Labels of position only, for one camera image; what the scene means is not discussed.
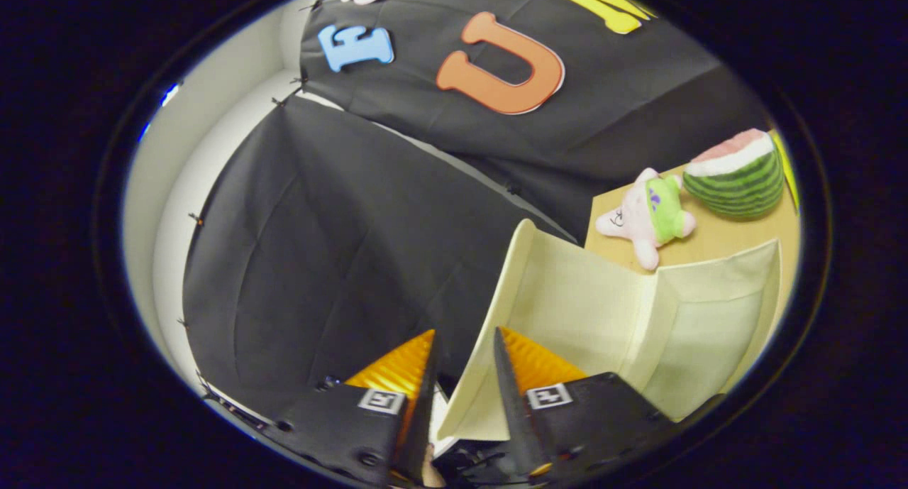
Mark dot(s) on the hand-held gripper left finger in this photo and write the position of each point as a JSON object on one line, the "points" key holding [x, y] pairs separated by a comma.
{"points": [[423, 418]]}

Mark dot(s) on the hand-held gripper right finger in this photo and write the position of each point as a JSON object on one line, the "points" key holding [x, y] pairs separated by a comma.
{"points": [[516, 418]]}

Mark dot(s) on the cream fabric storage box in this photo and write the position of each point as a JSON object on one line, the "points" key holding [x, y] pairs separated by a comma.
{"points": [[589, 297]]}

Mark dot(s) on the black backdrop cloth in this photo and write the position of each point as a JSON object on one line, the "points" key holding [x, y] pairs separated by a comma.
{"points": [[340, 248]]}

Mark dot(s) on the pink star plush toy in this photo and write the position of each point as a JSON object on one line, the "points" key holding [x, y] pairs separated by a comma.
{"points": [[649, 216]]}

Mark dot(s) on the watermelon slice plush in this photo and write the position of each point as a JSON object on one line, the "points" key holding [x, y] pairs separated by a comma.
{"points": [[738, 184]]}

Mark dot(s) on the yellow book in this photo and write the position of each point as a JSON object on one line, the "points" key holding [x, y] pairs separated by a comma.
{"points": [[786, 169]]}

